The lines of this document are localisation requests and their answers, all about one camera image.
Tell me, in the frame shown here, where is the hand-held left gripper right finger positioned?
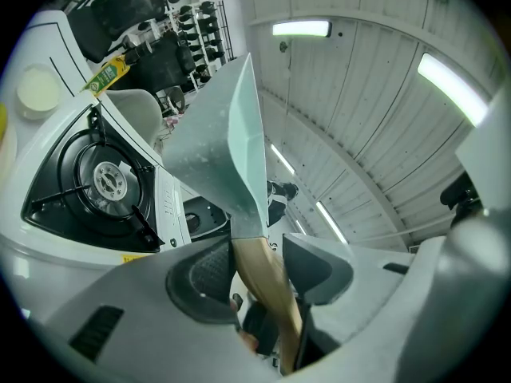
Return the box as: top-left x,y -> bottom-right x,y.
283,232 -> 437,383

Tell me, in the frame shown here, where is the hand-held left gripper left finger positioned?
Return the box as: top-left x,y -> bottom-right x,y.
43,238 -> 280,383

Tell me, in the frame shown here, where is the light green cutting board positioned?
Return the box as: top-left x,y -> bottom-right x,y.
161,52 -> 305,377

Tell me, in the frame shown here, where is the ceiling light panel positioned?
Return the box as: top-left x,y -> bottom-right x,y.
272,20 -> 333,38
315,200 -> 349,246
417,53 -> 490,128
270,144 -> 296,175

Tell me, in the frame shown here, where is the white chair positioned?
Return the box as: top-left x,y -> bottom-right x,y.
105,89 -> 165,153

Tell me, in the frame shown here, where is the white plate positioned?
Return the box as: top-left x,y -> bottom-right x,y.
0,124 -> 19,168

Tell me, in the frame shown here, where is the yellow oil bottle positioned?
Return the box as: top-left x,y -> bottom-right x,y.
79,40 -> 155,97

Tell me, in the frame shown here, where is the small white bowl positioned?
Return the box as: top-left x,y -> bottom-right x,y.
15,64 -> 64,121

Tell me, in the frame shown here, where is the black mesh office chair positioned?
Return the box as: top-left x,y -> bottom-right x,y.
67,0 -> 168,64

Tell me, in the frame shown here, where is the black head-mounted camera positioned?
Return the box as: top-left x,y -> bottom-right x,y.
438,172 -> 485,227

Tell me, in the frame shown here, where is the wall shelf of black headsets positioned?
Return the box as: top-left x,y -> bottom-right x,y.
165,0 -> 236,91

